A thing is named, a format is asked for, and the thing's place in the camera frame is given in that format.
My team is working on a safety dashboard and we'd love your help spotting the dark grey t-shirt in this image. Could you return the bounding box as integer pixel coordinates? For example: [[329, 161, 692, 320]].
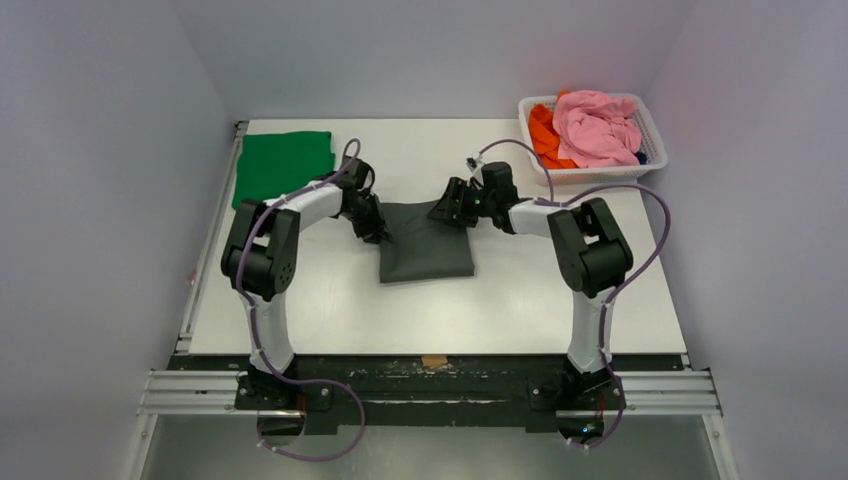
[[379, 201, 475, 284]]

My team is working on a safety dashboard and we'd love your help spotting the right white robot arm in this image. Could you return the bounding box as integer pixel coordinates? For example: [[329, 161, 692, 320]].
[[427, 162, 634, 397]]

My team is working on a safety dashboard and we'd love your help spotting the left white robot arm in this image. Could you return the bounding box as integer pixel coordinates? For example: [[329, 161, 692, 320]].
[[221, 156, 391, 395]]

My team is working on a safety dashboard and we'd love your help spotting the orange t-shirt in basket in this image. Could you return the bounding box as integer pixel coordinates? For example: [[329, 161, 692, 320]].
[[527, 104, 578, 169]]

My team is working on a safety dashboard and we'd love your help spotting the folded green t-shirt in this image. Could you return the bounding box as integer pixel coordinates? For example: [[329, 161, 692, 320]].
[[231, 131, 335, 209]]

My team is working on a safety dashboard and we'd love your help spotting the pink crumpled t-shirt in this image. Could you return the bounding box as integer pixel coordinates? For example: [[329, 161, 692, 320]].
[[552, 90, 642, 169]]

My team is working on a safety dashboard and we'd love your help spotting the brown tape piece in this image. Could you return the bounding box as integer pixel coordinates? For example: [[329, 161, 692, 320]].
[[421, 355, 449, 370]]

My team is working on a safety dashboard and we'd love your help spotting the white plastic laundry basket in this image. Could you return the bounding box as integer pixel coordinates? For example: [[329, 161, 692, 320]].
[[517, 93, 668, 185]]

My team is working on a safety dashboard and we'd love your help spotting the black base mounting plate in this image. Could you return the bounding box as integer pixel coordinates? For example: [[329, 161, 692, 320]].
[[168, 354, 687, 437]]

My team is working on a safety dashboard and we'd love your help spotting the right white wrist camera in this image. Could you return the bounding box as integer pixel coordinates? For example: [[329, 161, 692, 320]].
[[465, 156, 485, 175]]

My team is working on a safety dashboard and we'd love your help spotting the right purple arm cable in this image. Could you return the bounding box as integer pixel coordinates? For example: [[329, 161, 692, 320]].
[[476, 138, 672, 372]]

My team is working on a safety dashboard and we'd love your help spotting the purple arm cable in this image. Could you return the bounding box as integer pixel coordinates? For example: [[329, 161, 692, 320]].
[[476, 138, 672, 372], [234, 137, 367, 463]]

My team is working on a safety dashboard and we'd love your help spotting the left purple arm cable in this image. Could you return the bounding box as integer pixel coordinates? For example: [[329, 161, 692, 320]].
[[234, 137, 367, 463]]

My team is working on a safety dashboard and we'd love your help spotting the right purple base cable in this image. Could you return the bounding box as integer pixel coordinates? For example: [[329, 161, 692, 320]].
[[564, 377, 627, 452]]

